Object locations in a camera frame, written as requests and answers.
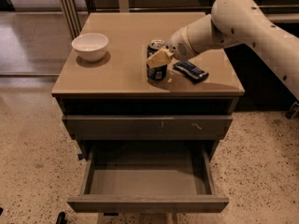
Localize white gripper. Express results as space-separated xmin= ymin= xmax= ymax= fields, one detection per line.
xmin=147 ymin=14 xmax=239 ymax=68

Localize blue pepsi can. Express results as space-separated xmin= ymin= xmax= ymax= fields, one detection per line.
xmin=147 ymin=39 xmax=167 ymax=80

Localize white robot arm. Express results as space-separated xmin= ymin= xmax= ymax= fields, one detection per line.
xmin=147 ymin=0 xmax=299 ymax=99

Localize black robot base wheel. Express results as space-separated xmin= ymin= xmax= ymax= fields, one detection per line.
xmin=285 ymin=102 xmax=299 ymax=119

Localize tan drawer cabinet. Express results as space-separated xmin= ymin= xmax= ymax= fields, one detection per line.
xmin=50 ymin=11 xmax=246 ymax=224

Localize closed grey top drawer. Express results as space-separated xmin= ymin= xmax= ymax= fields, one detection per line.
xmin=63 ymin=115 xmax=233 ymax=141

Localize open grey middle drawer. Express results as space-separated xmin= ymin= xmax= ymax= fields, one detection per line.
xmin=67 ymin=144 xmax=229 ymax=214

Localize dark blue snack bar wrapper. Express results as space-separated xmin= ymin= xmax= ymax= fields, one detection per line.
xmin=173 ymin=61 xmax=209 ymax=83

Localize white ceramic bowl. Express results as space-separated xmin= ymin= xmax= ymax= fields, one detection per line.
xmin=71 ymin=33 xmax=108 ymax=63

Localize black object bottom left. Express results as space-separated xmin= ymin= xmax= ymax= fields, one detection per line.
xmin=55 ymin=212 xmax=66 ymax=224

